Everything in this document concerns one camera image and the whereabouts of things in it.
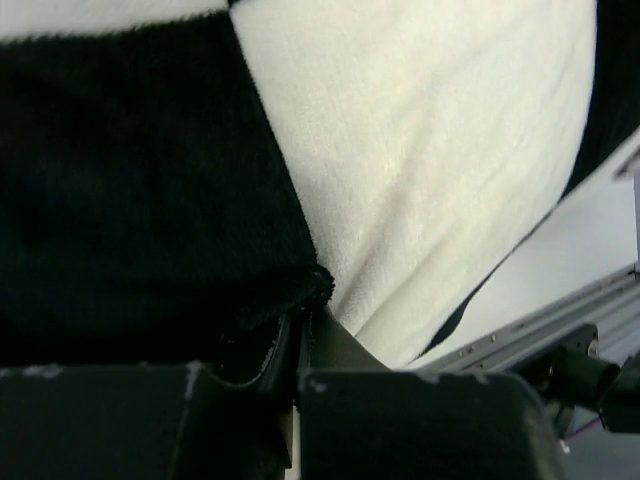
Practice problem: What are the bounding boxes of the black white checkered pillowcase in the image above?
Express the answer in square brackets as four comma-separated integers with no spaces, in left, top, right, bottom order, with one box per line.
[1,1,639,367]

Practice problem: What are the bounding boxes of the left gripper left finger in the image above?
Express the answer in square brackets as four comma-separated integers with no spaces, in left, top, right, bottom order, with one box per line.
[1,315,295,479]

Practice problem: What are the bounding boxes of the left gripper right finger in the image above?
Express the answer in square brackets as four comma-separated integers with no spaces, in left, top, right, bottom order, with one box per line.
[298,309,565,480]

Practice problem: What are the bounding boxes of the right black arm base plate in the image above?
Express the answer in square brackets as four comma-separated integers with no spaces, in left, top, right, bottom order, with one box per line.
[548,350,639,434]

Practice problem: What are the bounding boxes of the aluminium front rail frame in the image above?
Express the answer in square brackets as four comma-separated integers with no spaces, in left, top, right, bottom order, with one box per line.
[414,139,640,371]

